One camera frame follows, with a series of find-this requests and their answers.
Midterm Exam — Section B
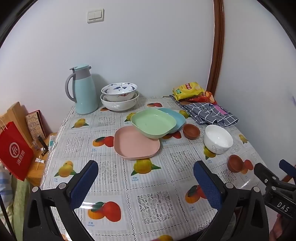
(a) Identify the white bowl with line drawing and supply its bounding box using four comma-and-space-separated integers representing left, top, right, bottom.
203, 125, 233, 154

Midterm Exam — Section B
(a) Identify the yellow snack bag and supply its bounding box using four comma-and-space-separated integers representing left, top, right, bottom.
173, 82, 206, 102

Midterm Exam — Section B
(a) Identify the light blue thermos jug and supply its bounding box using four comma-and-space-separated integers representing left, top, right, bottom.
65, 64, 100, 115

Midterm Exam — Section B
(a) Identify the green plate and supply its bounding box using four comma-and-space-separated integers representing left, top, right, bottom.
130, 109, 177, 139

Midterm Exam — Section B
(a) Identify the grey checked cloth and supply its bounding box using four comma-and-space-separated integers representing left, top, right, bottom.
169, 94, 239, 128

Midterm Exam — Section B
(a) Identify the white light switch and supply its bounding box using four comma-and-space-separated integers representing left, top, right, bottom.
87, 9, 105, 24

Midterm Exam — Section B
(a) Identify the green cloth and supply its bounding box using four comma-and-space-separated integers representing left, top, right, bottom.
5, 178, 30, 241

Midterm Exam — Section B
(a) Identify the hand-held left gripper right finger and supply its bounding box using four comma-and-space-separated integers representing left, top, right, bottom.
193, 160, 270, 241

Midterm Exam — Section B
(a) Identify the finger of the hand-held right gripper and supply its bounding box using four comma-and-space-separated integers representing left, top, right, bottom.
254, 163, 282, 200
279, 159, 296, 181

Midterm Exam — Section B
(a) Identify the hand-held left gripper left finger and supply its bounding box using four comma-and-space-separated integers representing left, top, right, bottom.
23, 160, 100, 241

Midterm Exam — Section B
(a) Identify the brown wooden door frame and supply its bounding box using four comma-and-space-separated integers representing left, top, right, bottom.
206, 0, 225, 98

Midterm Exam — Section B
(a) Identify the blue plate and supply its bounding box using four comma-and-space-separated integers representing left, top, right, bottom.
157, 108, 186, 134

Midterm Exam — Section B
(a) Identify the pink plate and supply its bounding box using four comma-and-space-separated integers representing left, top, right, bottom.
114, 126, 161, 160

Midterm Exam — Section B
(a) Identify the fruit print tablecloth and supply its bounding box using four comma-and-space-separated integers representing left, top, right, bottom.
39, 95, 269, 241

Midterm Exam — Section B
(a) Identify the blue red patterned bowl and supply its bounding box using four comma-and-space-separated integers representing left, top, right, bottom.
101, 82, 138, 102

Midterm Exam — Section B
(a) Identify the red paper bag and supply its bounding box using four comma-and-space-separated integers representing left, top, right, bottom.
0, 121, 35, 181

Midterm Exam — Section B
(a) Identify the wooden side table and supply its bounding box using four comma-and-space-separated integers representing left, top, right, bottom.
25, 132, 58, 187

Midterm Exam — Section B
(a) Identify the brown patterned book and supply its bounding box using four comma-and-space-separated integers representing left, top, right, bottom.
25, 110, 48, 149

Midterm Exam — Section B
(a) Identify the orange snack bag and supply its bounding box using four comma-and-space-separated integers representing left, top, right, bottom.
183, 91, 218, 104

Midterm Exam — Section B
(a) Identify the small brown bowl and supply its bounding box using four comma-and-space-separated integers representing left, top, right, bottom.
227, 154, 246, 173
183, 123, 201, 140

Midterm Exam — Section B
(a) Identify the large white bowl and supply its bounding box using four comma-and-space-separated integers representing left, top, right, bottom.
100, 91, 140, 112

